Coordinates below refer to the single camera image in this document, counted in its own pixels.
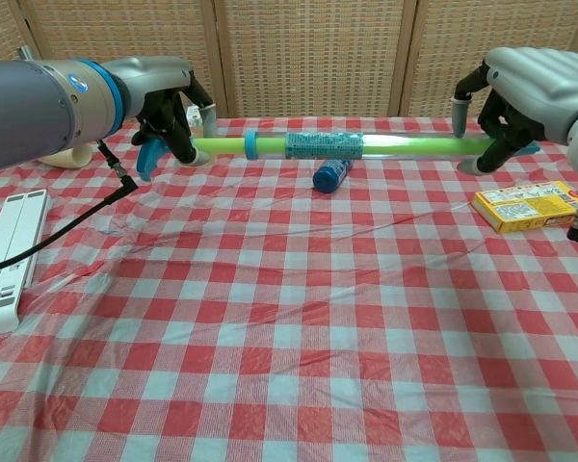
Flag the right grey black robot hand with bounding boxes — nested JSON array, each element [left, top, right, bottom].
[[450, 46, 578, 175]]

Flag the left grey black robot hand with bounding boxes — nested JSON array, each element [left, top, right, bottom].
[[118, 56, 219, 167]]

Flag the clear tube with blue nozzle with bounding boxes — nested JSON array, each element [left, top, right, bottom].
[[243, 128, 541, 163]]

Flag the clear drink bottle white cap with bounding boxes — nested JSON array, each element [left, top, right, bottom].
[[186, 106, 206, 139]]

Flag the beige plastic bottle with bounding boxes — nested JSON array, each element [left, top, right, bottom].
[[40, 143, 95, 170]]

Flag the yellow cardboard box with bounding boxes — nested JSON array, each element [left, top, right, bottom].
[[471, 180, 578, 235]]

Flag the woven rattan folding screen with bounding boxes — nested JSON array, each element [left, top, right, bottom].
[[0, 0, 578, 119]]

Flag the dark blue small bottle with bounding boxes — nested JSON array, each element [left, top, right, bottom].
[[312, 158, 354, 193]]

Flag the white folding stand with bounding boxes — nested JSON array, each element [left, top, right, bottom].
[[0, 190, 50, 338]]

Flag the red white checkered tablecloth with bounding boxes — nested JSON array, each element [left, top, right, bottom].
[[0, 114, 578, 462]]

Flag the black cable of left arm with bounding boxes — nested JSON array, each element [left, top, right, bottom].
[[0, 139, 140, 275]]

